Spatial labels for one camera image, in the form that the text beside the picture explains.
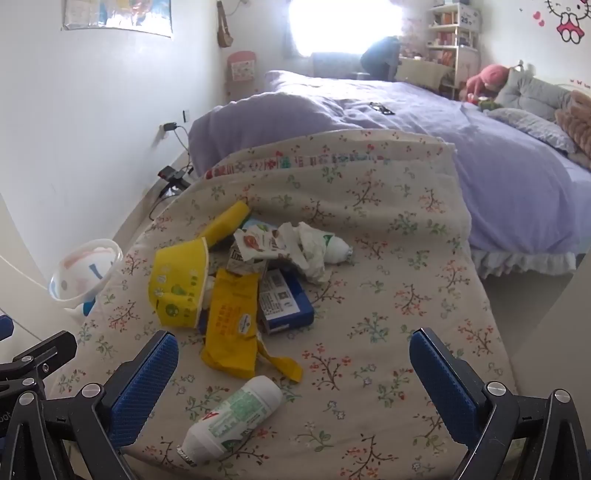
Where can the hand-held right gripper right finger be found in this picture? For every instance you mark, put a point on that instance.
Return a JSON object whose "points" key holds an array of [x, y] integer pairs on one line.
{"points": [[443, 383]]}

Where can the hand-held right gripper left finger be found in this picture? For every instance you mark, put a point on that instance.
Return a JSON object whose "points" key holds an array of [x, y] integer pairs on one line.
{"points": [[143, 376]]}

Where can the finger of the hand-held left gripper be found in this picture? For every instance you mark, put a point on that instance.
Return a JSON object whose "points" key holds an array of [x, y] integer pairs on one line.
{"points": [[5, 327], [46, 350]]}

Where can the white ceramic bowl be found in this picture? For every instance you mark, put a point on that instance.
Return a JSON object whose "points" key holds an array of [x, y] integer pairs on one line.
{"points": [[83, 277]]}

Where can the white bottle green label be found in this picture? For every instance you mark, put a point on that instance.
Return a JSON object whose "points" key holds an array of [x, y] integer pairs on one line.
{"points": [[231, 415]]}

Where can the yellow printed packet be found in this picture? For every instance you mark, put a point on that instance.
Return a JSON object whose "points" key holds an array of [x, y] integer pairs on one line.
{"points": [[231, 323]]}

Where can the yellow paper bowl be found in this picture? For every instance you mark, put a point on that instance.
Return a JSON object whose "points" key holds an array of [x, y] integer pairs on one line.
{"points": [[178, 277]]}

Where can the yellow wrapper strip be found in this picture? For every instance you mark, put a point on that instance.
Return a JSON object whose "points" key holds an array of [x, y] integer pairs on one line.
{"points": [[284, 364]]}

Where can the small grey printed carton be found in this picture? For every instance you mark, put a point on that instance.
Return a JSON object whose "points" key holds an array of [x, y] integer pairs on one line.
{"points": [[244, 265]]}

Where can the blue cardboard box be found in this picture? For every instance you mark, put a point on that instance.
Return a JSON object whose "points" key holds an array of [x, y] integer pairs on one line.
{"points": [[295, 309]]}

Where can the small white bottle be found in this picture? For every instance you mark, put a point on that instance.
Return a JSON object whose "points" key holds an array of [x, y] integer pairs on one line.
{"points": [[339, 249]]}

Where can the yellow sponge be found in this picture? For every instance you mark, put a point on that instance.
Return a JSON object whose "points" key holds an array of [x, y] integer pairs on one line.
{"points": [[226, 224]]}

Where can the white red printed wrapper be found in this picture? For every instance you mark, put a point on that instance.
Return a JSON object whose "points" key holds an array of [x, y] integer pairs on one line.
{"points": [[254, 242]]}

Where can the white tissue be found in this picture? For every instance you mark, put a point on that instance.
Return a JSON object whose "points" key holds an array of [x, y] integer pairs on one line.
{"points": [[309, 249]]}

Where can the white green printed card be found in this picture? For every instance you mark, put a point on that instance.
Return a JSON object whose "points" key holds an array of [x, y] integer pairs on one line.
{"points": [[258, 224]]}

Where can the floral printed blanket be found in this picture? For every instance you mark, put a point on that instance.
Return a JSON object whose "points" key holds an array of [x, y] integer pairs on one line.
{"points": [[369, 277]]}

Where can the pale ruffled bed skirt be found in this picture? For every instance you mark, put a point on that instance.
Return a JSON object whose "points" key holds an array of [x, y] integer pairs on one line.
{"points": [[521, 263]]}

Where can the purple duvet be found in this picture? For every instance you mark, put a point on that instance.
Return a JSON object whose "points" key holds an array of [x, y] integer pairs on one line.
{"points": [[508, 184]]}

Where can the black charger plug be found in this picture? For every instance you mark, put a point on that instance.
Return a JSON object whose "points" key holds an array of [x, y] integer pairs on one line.
{"points": [[168, 126]]}

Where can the grey ruffled pillow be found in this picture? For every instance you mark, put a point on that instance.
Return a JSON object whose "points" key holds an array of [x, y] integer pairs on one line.
{"points": [[535, 127]]}

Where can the small black object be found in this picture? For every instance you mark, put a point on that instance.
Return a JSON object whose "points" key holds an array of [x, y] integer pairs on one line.
{"points": [[382, 108]]}

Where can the green plush toy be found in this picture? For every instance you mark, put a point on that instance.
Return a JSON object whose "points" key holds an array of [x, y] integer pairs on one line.
{"points": [[490, 104]]}

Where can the brown fuzzy pillow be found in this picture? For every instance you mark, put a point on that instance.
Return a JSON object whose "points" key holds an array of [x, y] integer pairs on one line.
{"points": [[577, 122]]}

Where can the grey quilted cushion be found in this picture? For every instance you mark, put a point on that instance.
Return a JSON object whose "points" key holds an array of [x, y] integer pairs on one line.
{"points": [[535, 94]]}

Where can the pink plush toy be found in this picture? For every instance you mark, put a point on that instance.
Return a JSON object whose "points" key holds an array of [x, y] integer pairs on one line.
{"points": [[489, 78]]}

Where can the beige desk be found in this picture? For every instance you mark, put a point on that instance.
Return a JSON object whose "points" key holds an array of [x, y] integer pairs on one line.
{"points": [[420, 71]]}

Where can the dark cloth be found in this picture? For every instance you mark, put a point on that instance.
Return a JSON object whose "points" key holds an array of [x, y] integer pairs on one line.
{"points": [[381, 57]]}

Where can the white shelf unit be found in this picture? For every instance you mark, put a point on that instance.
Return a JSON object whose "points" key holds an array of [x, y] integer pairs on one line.
{"points": [[455, 32]]}

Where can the brown hanging bag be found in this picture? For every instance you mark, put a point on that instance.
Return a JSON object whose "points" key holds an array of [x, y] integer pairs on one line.
{"points": [[225, 34]]}

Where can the bright window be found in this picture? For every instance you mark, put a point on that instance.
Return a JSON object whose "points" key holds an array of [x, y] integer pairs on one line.
{"points": [[346, 27]]}

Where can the pink wall organizer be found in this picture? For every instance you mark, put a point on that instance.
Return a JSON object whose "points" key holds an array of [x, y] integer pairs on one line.
{"points": [[241, 69]]}

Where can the wall poster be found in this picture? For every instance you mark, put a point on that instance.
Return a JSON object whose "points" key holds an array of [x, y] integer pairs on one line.
{"points": [[115, 16]]}

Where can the cartoon cat wall sticker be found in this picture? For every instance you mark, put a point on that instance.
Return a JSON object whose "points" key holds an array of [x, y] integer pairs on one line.
{"points": [[570, 21]]}

